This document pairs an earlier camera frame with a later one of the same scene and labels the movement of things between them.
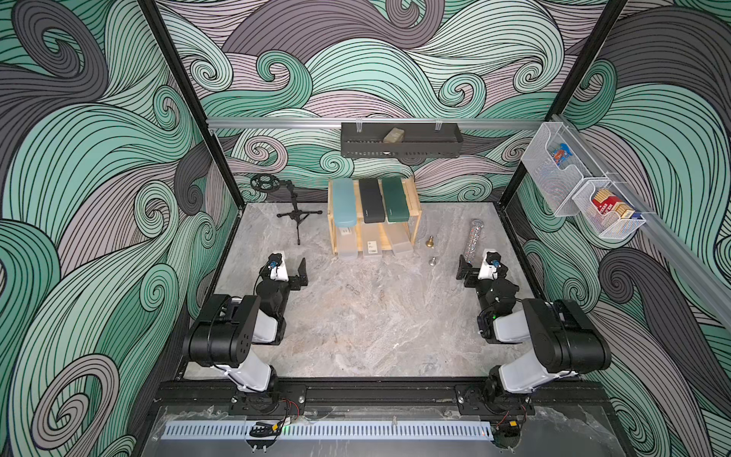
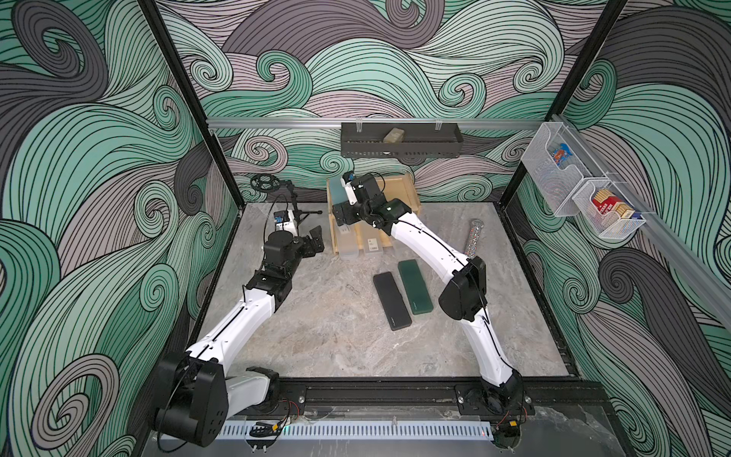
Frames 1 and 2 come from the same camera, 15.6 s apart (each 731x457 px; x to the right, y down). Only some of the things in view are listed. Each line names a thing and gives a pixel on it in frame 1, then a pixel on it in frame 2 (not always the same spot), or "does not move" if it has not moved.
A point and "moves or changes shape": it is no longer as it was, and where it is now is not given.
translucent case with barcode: (372, 239) does not move
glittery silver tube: (476, 228) does not move
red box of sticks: (606, 202) does not move
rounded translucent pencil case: (347, 242) does not move
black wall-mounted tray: (364, 140) does not move
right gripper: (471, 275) to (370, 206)
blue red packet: (561, 153) does not move
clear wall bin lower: (607, 210) does not move
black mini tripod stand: (266, 183) does not move
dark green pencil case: (395, 199) to (417, 290)
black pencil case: (373, 208) moves or changes shape
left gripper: (293, 285) to (302, 243)
